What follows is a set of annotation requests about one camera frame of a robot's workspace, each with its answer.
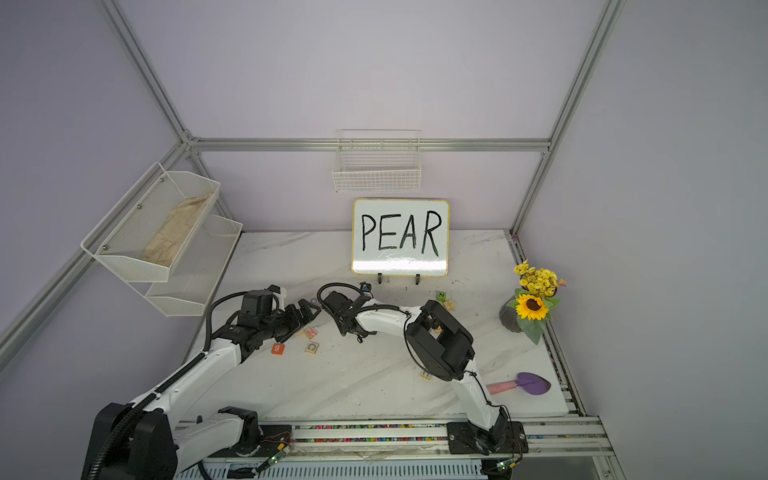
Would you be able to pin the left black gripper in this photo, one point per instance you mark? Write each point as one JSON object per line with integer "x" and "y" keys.
{"x": 289, "y": 310}

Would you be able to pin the beige cloth in shelf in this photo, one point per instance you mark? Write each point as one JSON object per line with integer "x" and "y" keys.
{"x": 166, "y": 244}

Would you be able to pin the purple pink toy shovel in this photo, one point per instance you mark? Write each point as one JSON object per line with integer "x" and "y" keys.
{"x": 531, "y": 383}

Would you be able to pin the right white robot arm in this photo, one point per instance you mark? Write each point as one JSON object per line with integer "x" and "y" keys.
{"x": 441, "y": 347}

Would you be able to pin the wooden block letter Q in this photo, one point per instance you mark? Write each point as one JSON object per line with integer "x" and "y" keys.
{"x": 312, "y": 347}

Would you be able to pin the white mesh shelf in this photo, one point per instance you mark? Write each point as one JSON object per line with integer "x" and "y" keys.
{"x": 120, "y": 237}
{"x": 194, "y": 281}

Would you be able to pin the white mesh lower shelf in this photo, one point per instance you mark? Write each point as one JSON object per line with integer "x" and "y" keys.
{"x": 194, "y": 281}

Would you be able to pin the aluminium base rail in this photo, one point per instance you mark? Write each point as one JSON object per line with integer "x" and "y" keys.
{"x": 390, "y": 441}

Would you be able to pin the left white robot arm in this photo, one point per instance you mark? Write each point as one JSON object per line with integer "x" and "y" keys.
{"x": 167, "y": 403}

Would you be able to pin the white wire wall basket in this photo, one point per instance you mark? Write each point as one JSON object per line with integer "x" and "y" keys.
{"x": 377, "y": 161}

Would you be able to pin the yellow flower bouquet pot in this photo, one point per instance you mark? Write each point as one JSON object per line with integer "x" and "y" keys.
{"x": 529, "y": 310}

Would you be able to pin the white mesh upper shelf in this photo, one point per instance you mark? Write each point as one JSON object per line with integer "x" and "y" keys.
{"x": 120, "y": 237}

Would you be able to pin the white PEAR whiteboard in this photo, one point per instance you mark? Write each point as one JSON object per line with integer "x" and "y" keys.
{"x": 401, "y": 237}

